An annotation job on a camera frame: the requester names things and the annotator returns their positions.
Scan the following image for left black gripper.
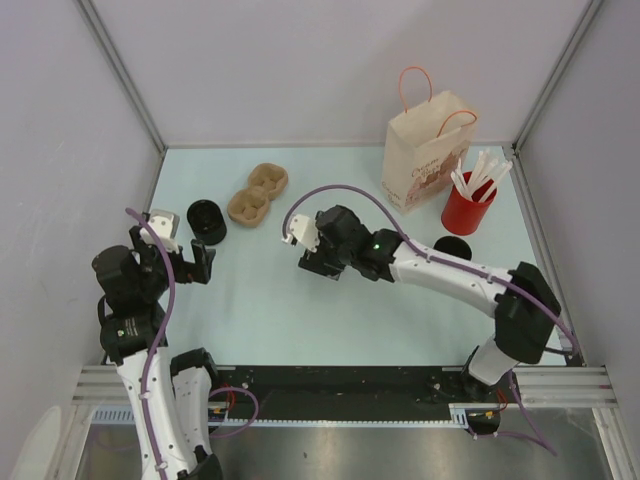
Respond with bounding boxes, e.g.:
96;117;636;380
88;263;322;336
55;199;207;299
130;225;214;297

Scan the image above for beige paper takeout bag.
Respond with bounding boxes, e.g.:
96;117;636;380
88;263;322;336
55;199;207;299
381;89;479;214

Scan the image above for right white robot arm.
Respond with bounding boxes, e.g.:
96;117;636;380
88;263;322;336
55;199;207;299
285;205;561;401

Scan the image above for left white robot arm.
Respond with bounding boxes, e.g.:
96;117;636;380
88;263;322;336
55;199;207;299
92;226;223;479

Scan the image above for black lid stack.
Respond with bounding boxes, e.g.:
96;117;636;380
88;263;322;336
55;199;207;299
187;199;227;246

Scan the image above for stacked brown pulp carriers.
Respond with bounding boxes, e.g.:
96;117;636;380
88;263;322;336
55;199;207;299
227;163;289;228

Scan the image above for black cup stack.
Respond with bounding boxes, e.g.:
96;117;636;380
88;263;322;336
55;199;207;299
433;236;472;261

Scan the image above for red straw holder cup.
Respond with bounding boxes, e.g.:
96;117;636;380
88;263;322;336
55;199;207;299
441;179;498;236

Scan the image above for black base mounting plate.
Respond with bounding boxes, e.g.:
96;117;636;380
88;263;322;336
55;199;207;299
217;366;515;418

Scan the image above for white wrapped straws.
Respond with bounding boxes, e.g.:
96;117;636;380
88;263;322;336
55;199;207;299
450;150;513;203

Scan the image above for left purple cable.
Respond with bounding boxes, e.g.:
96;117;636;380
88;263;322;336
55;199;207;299
124;206;261;480

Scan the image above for purple cable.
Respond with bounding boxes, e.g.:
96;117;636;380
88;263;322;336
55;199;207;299
282;184;581;457
124;206;261;480

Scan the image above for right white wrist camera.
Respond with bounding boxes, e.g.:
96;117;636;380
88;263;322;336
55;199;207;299
282;214;320;253

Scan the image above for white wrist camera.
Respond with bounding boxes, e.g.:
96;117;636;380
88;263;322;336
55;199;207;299
146;209;180;253
282;214;320;253

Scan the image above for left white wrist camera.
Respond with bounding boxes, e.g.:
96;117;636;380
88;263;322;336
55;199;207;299
146;209;180;253

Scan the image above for white slotted cable duct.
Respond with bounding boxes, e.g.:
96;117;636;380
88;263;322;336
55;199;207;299
91;405;468;428

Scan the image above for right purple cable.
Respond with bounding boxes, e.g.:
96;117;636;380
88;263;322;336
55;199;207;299
282;184;581;457

